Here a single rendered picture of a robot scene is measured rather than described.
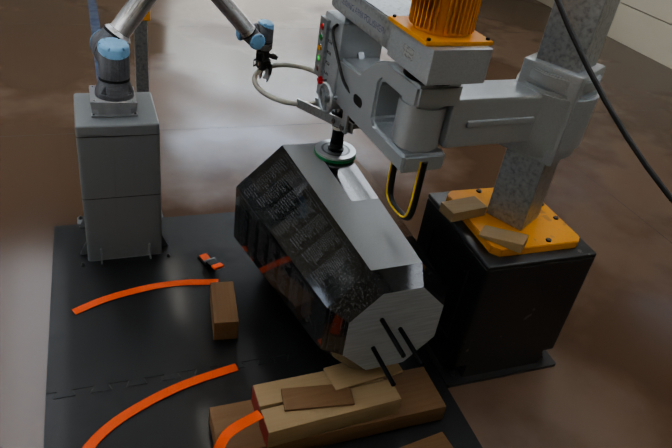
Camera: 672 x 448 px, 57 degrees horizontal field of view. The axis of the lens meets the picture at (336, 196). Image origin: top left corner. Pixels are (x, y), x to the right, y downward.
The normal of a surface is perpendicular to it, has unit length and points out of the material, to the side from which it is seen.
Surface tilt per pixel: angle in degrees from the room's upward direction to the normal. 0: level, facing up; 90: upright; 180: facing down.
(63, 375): 0
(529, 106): 90
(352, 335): 90
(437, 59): 90
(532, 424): 0
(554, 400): 0
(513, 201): 90
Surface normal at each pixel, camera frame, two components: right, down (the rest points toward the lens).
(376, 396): 0.14, -0.83
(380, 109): 0.40, 0.54
